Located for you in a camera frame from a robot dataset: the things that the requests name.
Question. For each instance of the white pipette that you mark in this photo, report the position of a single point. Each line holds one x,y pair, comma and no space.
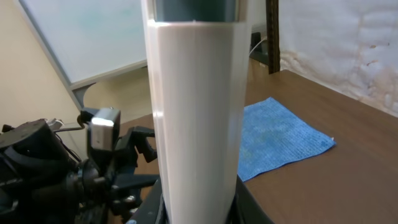
199,118

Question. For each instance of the blue cloth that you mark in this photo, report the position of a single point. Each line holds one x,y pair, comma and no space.
280,140

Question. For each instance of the whiteboard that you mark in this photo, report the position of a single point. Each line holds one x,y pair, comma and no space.
90,37

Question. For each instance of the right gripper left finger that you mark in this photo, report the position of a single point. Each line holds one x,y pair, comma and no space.
152,207

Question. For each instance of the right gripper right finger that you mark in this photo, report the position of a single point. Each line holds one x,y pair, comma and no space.
248,208

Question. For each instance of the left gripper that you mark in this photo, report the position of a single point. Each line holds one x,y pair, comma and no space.
105,180

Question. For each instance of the dark wooden post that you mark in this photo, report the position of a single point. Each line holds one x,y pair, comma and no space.
273,34

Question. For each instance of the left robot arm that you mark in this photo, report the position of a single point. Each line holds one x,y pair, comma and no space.
31,168

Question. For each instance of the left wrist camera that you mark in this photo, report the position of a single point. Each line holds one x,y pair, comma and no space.
104,130

